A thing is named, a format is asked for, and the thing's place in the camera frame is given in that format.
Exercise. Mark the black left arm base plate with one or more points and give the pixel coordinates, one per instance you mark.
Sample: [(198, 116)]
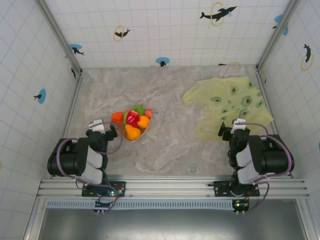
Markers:
[(117, 188)]

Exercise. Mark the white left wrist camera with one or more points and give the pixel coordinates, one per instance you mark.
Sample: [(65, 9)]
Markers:
[(97, 125)]

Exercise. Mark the right controller board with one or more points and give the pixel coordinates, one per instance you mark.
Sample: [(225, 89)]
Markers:
[(241, 205)]

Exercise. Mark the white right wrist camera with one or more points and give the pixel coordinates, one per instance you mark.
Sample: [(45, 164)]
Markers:
[(240, 124)]

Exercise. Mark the orange triangular plate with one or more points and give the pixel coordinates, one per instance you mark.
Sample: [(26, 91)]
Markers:
[(145, 130)]

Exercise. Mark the aluminium mounting rail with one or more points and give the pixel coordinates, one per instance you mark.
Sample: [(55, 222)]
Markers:
[(170, 187)]

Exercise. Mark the aluminium frame post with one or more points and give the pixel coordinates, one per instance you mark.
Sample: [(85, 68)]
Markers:
[(60, 37), (277, 35)]

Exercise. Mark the green apple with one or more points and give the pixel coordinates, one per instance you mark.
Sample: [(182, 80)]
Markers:
[(138, 109)]

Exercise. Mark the pink peach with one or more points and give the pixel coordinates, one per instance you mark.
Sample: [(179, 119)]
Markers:
[(149, 113)]

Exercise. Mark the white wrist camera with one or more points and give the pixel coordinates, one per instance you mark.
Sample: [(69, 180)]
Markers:
[(97, 125), (240, 124)]

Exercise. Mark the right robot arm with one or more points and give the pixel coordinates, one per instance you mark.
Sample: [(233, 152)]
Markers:
[(267, 157)]

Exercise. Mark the orange-yellow pear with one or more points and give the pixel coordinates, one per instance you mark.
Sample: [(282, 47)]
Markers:
[(132, 133)]

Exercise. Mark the round orange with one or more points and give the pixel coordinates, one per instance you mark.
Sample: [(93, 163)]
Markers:
[(143, 121)]

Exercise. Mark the red apple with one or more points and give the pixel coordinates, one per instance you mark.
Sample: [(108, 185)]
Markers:
[(132, 116)]

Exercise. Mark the yellow-green avocado print plastic bag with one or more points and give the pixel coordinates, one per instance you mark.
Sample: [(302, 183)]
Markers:
[(232, 105)]

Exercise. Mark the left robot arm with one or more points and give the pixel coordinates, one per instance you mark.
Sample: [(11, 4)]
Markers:
[(72, 157)]

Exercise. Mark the grey metal panel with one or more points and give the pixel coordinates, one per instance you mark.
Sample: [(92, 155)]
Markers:
[(172, 225)]

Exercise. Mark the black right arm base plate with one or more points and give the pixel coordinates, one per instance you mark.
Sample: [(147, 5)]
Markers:
[(222, 187)]

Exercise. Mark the aluminium table side rail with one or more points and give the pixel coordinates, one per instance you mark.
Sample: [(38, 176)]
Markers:
[(71, 112), (268, 107)]

